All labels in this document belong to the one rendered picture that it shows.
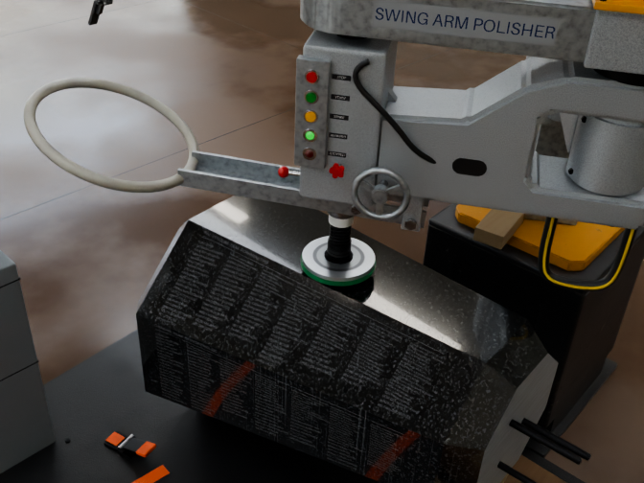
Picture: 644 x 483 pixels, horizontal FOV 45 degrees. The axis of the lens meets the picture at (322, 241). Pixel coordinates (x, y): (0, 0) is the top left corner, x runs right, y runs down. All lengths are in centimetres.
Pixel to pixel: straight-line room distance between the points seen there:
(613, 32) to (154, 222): 280
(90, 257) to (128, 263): 19
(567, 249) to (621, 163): 76
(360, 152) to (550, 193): 48
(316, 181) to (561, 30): 69
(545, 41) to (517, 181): 36
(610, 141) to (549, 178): 19
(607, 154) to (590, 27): 32
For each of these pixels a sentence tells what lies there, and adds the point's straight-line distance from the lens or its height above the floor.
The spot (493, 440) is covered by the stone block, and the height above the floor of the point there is 66.
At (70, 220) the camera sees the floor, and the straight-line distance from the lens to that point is 417.
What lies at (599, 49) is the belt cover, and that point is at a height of 163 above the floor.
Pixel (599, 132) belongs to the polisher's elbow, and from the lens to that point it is 193.
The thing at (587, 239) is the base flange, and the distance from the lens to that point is 275.
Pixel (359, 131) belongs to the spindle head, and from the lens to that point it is 192.
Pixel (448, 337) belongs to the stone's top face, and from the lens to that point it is 211.
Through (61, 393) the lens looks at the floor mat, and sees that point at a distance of 318.
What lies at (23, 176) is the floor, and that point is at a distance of 463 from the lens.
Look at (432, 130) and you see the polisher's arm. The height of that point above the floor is 138.
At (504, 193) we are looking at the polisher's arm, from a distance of 197.
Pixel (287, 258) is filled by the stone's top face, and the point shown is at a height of 84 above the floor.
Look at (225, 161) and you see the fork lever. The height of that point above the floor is 113.
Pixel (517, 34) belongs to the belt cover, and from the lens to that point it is 180.
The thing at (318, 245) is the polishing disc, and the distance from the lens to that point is 229.
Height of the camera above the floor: 220
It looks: 34 degrees down
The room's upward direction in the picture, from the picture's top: 3 degrees clockwise
